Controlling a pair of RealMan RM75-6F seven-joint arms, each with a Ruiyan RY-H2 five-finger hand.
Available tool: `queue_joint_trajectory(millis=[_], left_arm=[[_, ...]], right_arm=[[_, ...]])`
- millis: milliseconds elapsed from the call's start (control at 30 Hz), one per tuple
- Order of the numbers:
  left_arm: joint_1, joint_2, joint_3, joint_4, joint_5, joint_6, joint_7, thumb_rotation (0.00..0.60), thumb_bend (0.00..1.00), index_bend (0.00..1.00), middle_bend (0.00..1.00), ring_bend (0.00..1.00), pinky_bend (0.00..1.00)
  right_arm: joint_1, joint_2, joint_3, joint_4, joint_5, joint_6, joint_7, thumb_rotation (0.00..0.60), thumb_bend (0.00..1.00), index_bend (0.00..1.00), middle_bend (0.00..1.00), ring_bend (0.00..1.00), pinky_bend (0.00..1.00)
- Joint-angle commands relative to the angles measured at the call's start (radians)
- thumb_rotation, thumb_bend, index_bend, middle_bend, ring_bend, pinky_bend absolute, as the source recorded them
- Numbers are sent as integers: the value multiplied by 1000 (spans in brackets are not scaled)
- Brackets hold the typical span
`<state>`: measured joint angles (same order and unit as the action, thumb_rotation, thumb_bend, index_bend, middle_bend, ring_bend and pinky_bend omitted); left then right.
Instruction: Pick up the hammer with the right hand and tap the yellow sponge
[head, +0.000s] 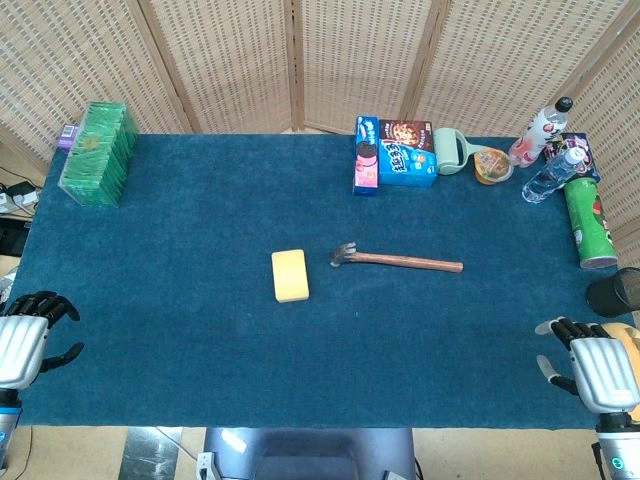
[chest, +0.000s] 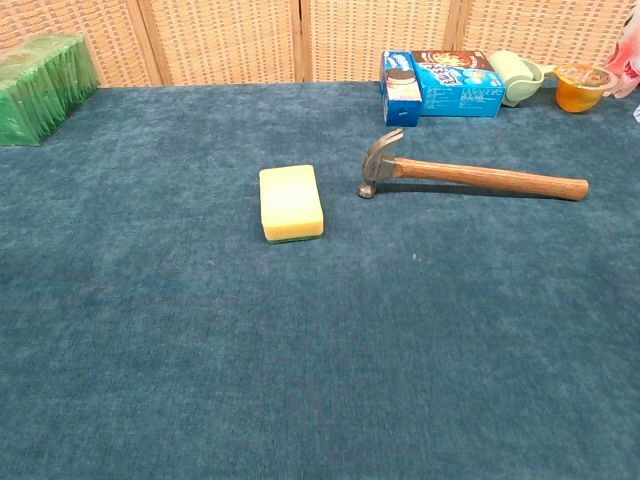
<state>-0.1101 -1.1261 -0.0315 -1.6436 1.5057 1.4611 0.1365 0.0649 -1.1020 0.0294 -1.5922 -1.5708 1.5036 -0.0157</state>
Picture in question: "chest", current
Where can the orange jelly cup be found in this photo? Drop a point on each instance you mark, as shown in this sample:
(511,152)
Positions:
(580,90)

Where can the pale green plastic cup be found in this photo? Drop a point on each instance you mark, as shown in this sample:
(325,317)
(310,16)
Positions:
(515,75)

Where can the yellow sponge with green base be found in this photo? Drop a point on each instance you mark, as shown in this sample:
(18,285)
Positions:
(290,200)

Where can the blue and brown snack box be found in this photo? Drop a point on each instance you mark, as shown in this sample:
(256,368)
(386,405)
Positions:
(460,85)

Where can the woven rattan folding screen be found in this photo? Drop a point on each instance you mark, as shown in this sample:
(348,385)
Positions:
(300,35)

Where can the blue Oreo cookie box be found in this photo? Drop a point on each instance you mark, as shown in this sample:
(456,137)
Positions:
(400,90)

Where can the pink and white plastic bag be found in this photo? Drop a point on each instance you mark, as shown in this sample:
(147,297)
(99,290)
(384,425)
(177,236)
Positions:
(626,65)

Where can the teal tablecloth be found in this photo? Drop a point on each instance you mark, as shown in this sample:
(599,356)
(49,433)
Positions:
(300,325)

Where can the green plastic-wrapped package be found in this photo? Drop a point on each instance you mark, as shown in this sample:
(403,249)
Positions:
(40,85)

